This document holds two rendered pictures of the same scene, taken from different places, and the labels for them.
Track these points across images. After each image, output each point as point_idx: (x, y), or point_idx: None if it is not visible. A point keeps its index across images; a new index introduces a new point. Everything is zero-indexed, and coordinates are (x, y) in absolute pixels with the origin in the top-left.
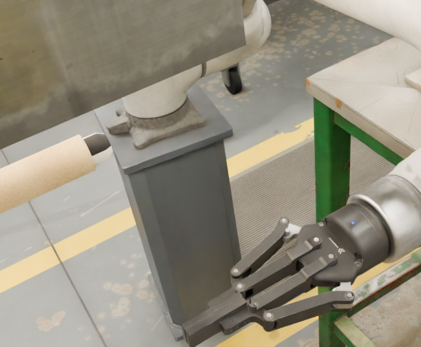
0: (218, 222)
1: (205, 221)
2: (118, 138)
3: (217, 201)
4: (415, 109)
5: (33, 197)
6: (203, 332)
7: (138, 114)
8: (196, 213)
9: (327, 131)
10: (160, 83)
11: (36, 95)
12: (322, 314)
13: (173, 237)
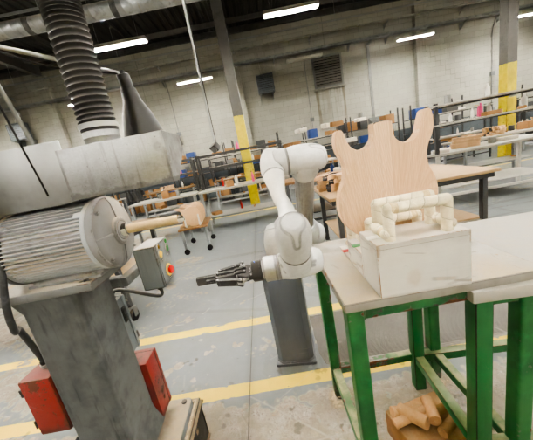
0: (296, 311)
1: (290, 308)
2: None
3: (296, 300)
4: (334, 256)
5: (162, 224)
6: (201, 281)
7: None
8: (287, 304)
9: None
10: (276, 247)
11: (134, 182)
12: (330, 365)
13: (276, 312)
